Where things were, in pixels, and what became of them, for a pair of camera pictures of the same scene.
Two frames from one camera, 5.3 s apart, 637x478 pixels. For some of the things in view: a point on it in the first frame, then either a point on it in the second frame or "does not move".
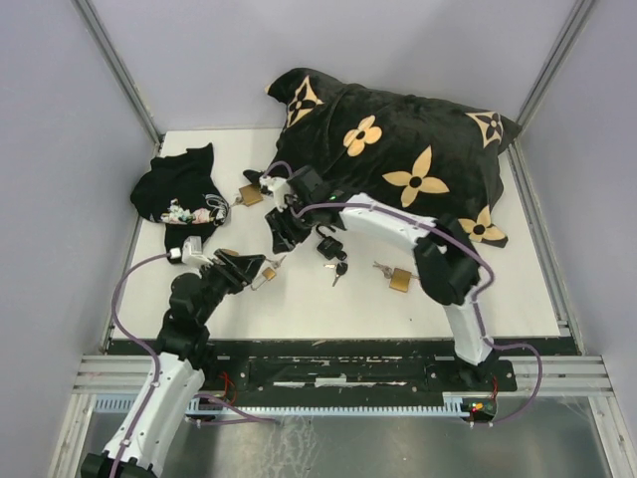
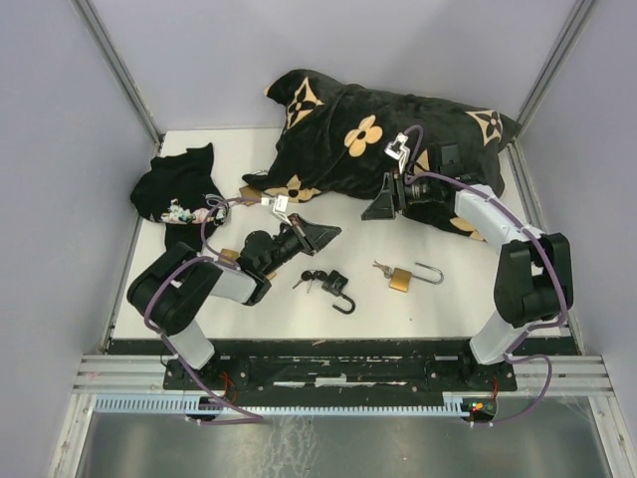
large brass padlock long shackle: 401,279 does not move
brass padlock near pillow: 250,194 does not move
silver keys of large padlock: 387,272 does not move
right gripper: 283,232 → 390,199
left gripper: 239,270 → 313,237
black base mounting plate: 350,368 does not move
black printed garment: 179,192 does not move
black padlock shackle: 329,246 → 335,283
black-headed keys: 341,269 → 318,275
